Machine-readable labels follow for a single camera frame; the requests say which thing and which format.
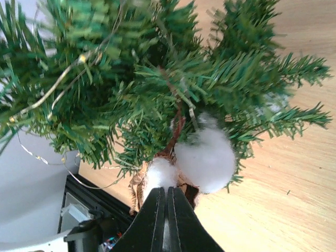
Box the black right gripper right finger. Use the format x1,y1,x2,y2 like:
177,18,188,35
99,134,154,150
166,187,223,252

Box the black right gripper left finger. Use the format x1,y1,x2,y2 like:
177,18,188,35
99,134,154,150
112,187,166,252

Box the white pompom ornament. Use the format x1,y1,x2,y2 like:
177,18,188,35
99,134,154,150
128,112,237,216

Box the small green christmas tree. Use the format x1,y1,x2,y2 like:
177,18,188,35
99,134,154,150
1,1,332,182

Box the fairy light wire string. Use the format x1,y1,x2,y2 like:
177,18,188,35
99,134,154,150
7,0,137,190

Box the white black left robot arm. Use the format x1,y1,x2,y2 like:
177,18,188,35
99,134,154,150
1,217,122,251

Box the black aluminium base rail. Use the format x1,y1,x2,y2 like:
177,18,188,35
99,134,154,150
57,174,134,233

